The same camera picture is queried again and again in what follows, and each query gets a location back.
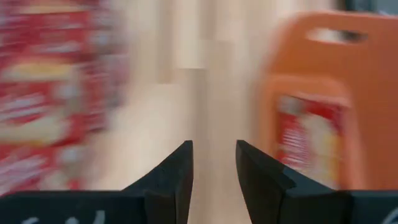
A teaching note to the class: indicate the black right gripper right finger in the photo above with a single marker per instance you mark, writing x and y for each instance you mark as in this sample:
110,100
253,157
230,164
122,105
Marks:
264,186

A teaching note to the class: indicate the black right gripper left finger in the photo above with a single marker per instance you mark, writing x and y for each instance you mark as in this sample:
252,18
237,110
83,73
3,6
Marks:
174,186

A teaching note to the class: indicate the red popcorn bag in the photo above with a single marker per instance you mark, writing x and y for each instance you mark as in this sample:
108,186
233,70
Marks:
28,168
40,118
311,137
46,37

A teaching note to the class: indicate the orange plastic basket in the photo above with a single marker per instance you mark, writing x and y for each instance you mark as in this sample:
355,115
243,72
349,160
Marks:
367,93

